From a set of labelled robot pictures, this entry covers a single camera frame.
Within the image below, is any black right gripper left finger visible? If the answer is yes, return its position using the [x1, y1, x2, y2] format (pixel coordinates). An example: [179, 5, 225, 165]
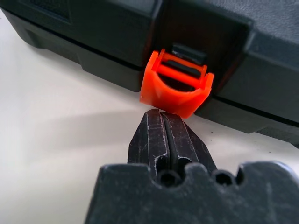
[127, 109, 174, 181]

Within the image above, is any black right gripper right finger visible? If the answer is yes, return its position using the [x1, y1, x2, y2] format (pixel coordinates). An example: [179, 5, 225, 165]
[163, 112, 218, 176]

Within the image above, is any orange case latch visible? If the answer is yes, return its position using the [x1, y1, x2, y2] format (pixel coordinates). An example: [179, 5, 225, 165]
[139, 48, 215, 119]

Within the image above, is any black plastic tool case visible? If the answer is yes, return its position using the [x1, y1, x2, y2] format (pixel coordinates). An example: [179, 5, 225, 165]
[0, 0, 299, 149]

